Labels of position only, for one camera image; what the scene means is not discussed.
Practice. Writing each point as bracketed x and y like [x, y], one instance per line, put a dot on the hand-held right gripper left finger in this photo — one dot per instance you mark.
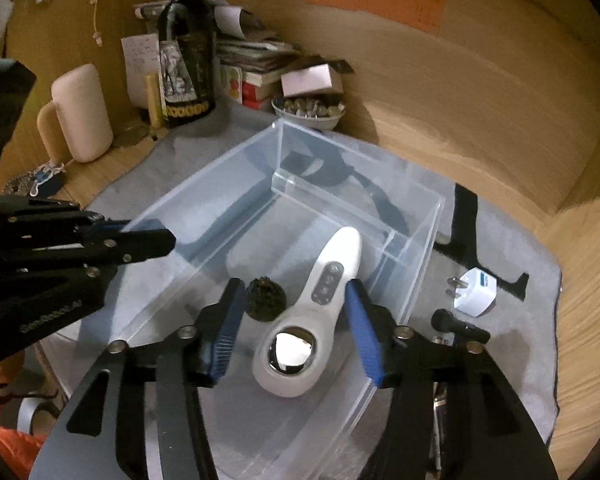
[227, 330]

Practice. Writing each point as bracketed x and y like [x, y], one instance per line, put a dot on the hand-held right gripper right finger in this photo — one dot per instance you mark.
[362, 330]

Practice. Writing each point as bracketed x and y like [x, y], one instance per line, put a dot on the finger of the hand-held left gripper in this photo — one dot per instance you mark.
[140, 226]
[145, 245]

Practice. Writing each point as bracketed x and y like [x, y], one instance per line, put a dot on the white handheld massager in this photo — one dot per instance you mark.
[330, 260]

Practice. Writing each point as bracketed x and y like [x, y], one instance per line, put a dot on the clear plastic storage box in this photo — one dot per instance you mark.
[220, 200]

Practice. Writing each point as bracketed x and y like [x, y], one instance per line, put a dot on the small black flashlight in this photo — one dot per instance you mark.
[452, 322]

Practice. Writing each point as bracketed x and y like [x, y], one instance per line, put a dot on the white plug adapter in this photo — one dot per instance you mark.
[475, 292]

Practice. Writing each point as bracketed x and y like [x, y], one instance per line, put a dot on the dark spiky ball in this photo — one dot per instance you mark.
[265, 297]

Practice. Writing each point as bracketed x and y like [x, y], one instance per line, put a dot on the grey tape roll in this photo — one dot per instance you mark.
[35, 410]

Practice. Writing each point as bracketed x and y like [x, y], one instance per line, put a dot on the blue printed pouch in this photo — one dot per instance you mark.
[47, 180]

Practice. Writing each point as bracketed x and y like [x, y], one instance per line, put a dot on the gold cylindrical tube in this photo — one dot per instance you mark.
[155, 102]

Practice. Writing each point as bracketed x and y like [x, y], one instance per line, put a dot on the cream tall mug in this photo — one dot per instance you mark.
[82, 115]

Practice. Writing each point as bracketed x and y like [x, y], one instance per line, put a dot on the grey mat with black pattern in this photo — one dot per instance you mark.
[505, 360]

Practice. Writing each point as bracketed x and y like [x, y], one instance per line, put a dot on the orange cloth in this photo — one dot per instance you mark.
[5, 452]

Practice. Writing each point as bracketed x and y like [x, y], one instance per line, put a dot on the white handwritten paper note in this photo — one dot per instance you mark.
[140, 65]

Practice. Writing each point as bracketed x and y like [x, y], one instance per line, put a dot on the white card with coloured dots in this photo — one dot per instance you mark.
[232, 82]

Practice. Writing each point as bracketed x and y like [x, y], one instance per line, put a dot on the dark wine bottle elephant label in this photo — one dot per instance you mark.
[187, 60]

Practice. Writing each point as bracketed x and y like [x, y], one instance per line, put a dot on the stack of books and papers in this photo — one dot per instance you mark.
[257, 60]

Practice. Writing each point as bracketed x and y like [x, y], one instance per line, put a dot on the bowl of marbles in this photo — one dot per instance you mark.
[307, 110]

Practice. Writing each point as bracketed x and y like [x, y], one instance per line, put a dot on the rolled printed paper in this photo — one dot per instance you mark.
[147, 11]

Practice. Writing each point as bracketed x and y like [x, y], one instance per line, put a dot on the small pale pink box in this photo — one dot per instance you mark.
[307, 80]

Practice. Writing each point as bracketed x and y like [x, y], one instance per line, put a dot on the curled white paper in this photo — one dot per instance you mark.
[230, 20]

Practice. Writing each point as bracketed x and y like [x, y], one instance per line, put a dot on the orange sticky note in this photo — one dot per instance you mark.
[380, 2]

